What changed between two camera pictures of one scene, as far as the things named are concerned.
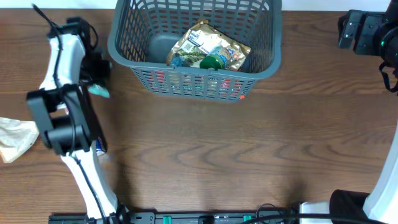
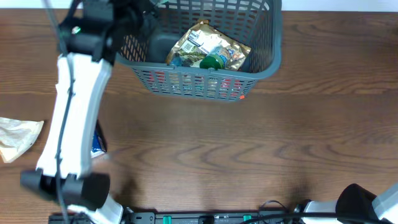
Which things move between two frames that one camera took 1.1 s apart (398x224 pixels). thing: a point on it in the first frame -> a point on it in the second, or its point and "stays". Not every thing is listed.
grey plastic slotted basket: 143,32 stays
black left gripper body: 91,68 -> 136,23
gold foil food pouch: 200,40 stays
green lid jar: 216,59 stays
